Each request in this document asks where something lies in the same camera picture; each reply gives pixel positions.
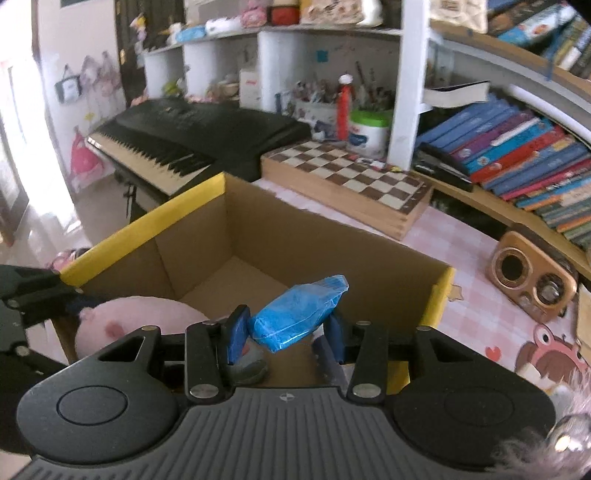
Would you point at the white spray bottle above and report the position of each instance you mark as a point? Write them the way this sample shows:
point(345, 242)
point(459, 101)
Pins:
point(329, 368)

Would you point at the grey toy car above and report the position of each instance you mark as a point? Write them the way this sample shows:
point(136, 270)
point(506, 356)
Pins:
point(250, 368)

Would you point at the pink checkered tablecloth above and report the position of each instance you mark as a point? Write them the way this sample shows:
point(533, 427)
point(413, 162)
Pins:
point(471, 304)

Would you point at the yellow cardboard box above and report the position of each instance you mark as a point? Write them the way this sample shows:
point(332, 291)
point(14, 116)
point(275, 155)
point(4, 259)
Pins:
point(227, 242)

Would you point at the white bookshelf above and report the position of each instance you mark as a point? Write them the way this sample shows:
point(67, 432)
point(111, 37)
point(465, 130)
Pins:
point(422, 53)

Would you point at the black electronic keyboard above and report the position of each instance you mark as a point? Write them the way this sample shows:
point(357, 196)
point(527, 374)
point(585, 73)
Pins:
point(167, 146)

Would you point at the row of leaning books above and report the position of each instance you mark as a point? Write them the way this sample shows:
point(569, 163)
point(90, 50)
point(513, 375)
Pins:
point(515, 153)

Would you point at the white green jar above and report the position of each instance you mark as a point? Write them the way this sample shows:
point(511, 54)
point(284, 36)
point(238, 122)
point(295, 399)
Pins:
point(369, 133)

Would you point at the red white bottle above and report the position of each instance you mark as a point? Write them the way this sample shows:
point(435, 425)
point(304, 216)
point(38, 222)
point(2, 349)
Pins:
point(344, 105)

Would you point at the blue plastic packet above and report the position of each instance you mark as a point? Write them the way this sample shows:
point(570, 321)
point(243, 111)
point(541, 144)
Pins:
point(297, 313)

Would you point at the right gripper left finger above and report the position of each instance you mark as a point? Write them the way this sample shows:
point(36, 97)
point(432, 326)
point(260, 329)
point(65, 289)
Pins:
point(209, 350)

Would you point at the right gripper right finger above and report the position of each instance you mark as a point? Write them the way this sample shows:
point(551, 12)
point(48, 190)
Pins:
point(361, 351)

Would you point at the wooden chessboard box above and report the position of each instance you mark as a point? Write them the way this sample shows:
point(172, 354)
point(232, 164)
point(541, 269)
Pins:
point(387, 200)

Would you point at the brown retro radio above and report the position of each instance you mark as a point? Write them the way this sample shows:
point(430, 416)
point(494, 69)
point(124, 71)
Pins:
point(532, 274)

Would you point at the pink plush pig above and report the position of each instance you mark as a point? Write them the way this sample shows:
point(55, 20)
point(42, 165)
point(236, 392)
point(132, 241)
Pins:
point(109, 321)

